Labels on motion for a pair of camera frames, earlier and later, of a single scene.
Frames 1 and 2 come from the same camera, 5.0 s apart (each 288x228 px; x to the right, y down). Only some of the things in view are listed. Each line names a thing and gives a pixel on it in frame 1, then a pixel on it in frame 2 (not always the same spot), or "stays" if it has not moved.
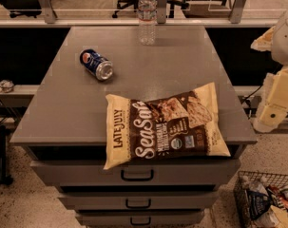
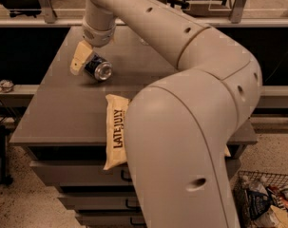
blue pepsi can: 96,65 stays
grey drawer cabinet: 66,126 stays
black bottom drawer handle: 141,223 stays
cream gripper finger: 277,97 -> 83,51
